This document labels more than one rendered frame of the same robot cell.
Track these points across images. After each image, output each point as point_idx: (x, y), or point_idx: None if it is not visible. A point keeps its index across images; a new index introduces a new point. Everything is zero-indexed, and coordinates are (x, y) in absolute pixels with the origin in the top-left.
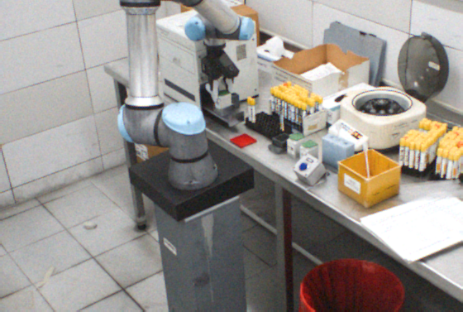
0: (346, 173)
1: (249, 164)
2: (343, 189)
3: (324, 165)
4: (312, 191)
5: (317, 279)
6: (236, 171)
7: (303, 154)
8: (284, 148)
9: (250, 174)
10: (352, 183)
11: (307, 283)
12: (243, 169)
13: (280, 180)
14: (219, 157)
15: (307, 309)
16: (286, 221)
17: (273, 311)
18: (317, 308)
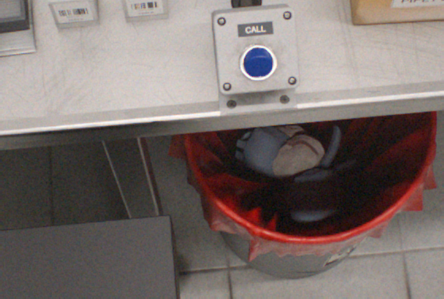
0: None
1: (143, 217)
2: (383, 17)
3: None
4: (313, 92)
5: (204, 153)
6: (154, 285)
7: (141, 4)
8: (32, 19)
9: (173, 235)
10: None
11: (217, 189)
12: (158, 253)
13: (162, 128)
14: (21, 283)
15: (304, 245)
16: (147, 155)
17: (19, 218)
18: (246, 196)
